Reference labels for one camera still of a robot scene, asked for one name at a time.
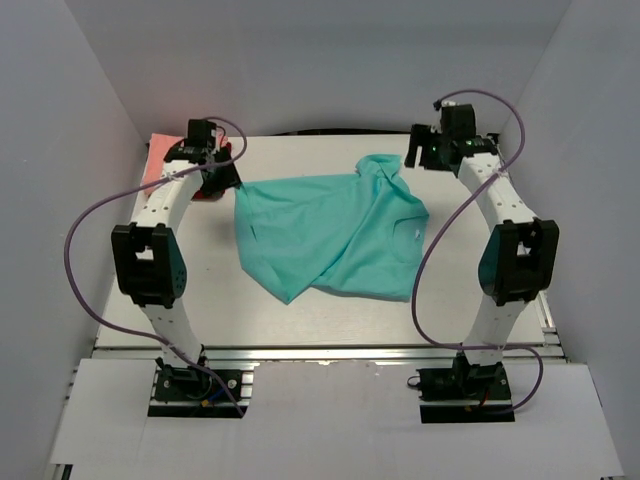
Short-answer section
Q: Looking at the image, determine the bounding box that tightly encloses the teal t-shirt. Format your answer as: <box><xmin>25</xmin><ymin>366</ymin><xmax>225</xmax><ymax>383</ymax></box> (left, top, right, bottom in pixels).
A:
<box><xmin>234</xmin><ymin>154</ymin><xmax>429</xmax><ymax>304</ymax></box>

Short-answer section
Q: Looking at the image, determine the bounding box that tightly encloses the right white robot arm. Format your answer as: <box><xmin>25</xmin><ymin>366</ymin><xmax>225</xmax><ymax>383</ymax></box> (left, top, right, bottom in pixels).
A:
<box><xmin>404</xmin><ymin>101</ymin><xmax>559</xmax><ymax>376</ymax></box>

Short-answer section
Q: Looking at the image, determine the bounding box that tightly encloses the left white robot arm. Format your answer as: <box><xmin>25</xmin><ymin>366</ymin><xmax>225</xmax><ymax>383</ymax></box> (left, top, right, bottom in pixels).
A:
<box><xmin>111</xmin><ymin>116</ymin><xmax>242</xmax><ymax>369</ymax></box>

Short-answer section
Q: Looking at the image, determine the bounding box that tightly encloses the folded pink t-shirt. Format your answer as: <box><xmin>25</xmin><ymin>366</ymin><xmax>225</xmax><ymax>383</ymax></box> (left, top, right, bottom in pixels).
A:
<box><xmin>142</xmin><ymin>133</ymin><xmax>233</xmax><ymax>198</ymax></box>

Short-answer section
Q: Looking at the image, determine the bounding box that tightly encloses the folded red t-shirt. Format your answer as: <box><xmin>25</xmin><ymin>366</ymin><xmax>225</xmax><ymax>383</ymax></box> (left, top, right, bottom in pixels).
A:
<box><xmin>192</xmin><ymin>142</ymin><xmax>241</xmax><ymax>201</ymax></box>

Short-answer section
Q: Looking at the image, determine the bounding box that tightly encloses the black strip behind table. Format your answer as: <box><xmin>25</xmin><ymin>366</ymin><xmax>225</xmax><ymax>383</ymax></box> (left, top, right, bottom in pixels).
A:
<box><xmin>271</xmin><ymin>128</ymin><xmax>410</xmax><ymax>136</ymax></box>

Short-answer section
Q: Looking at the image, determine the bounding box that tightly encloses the aluminium front rail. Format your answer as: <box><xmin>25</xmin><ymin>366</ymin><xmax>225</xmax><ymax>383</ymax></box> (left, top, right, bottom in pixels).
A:
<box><xmin>92</xmin><ymin>343</ymin><xmax>566</xmax><ymax>361</ymax></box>

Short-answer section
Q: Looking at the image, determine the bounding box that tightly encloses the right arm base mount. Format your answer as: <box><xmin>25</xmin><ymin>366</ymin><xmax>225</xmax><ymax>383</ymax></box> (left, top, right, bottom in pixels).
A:
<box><xmin>407</xmin><ymin>363</ymin><xmax>515</xmax><ymax>425</ymax></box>

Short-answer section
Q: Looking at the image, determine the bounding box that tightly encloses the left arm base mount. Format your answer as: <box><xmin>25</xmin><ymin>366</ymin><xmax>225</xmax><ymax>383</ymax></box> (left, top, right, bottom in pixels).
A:
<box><xmin>147</xmin><ymin>358</ymin><xmax>248</xmax><ymax>419</ymax></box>

